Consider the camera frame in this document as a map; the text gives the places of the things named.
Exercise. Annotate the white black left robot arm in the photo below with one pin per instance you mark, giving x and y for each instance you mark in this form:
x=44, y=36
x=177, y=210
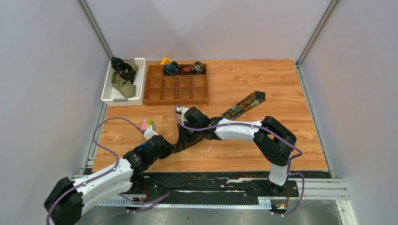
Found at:
x=70, y=199

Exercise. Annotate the aluminium frame rail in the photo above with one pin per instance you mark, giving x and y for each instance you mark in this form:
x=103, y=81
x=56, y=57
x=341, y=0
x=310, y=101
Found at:
x=95, y=27

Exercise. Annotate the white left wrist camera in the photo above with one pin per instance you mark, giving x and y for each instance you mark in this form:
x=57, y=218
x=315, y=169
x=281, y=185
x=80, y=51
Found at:
x=150, y=131

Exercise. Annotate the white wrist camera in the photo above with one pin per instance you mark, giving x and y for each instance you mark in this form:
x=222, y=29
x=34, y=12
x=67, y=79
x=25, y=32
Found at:
x=181, y=112
x=150, y=131

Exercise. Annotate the blue toy block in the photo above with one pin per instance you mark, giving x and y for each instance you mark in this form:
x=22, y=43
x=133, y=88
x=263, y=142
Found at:
x=140, y=147

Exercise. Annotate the rolled brown floral tie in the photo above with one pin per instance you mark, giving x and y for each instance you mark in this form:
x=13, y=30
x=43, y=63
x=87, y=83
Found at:
x=198, y=68

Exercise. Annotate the olive green tie in basket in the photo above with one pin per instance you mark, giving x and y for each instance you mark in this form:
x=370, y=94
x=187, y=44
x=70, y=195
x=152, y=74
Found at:
x=126, y=88

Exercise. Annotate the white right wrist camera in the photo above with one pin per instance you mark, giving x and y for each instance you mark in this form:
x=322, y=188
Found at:
x=181, y=112

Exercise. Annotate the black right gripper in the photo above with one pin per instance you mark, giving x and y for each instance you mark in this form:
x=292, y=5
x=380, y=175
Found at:
x=183, y=137

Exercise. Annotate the yellow object behind tray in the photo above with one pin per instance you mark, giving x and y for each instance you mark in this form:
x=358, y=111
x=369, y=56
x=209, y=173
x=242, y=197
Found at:
x=165, y=61

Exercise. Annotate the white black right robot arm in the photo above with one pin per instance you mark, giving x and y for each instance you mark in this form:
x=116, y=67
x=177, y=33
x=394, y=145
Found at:
x=274, y=140

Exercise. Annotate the black patterned tie in basket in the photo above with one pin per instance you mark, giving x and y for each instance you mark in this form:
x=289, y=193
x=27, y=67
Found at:
x=125, y=70

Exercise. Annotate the dark patterned necktie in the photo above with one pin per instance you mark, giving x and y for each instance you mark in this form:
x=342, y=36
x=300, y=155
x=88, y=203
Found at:
x=252, y=100

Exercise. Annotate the rolled orange striped tie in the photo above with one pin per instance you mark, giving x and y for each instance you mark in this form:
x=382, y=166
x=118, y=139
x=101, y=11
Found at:
x=185, y=69

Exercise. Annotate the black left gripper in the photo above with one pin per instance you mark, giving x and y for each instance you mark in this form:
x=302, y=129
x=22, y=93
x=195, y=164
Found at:
x=168, y=149

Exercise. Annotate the wooden compartment tray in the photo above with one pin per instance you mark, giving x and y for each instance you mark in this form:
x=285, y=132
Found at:
x=161, y=89

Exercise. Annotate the rolled dark blue tie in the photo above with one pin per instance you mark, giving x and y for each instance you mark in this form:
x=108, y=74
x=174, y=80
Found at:
x=171, y=68

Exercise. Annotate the white plastic basket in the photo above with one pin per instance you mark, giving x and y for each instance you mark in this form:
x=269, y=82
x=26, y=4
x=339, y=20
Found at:
x=113, y=97

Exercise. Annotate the colourful toy blocks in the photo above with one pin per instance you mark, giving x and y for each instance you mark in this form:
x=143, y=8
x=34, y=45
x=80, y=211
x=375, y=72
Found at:
x=146, y=122

